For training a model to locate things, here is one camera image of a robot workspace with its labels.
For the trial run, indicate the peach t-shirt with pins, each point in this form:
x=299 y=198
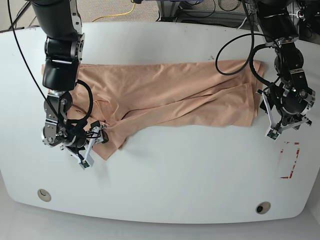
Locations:
x=129 y=98

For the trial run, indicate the aluminium frame stand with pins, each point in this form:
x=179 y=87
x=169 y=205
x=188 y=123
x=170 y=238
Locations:
x=225 y=13

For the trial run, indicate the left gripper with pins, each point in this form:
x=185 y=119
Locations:
x=292 y=110

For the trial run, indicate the left table grommet hole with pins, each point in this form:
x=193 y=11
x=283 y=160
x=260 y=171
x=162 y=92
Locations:
x=44 y=195

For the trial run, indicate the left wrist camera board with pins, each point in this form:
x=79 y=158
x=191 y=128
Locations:
x=273 y=134

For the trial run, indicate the right table grommet hole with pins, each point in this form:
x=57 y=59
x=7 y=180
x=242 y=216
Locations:
x=263 y=208

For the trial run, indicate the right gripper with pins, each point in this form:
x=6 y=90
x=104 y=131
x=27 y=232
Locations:
x=79 y=142

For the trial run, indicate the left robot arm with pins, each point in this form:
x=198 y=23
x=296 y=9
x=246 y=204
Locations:
x=272 y=27

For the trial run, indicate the table grommet hole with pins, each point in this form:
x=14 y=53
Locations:
x=44 y=195
x=263 y=208

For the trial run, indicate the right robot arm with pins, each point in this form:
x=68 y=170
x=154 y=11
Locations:
x=61 y=22

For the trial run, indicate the red tape rectangle marking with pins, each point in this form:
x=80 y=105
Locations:
x=288 y=156

